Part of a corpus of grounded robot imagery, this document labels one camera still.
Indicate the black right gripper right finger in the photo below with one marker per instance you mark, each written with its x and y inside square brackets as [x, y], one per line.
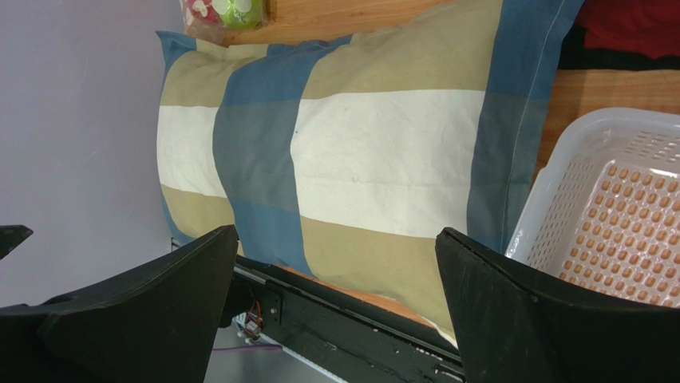
[516, 324]

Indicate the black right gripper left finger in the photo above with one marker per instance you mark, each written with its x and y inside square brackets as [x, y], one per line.
[154, 323]

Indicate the clear dotted zip bag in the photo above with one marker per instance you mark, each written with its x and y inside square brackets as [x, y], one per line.
[209, 32]

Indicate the white perforated plastic basket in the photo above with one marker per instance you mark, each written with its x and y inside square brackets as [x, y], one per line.
[603, 214]

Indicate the blue beige checked pillow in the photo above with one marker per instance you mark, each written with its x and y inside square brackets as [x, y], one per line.
[345, 159]

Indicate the red folded cloth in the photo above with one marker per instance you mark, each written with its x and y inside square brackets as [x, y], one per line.
[648, 27]

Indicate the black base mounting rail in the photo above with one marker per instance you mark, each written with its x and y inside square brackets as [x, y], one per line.
[351, 339]

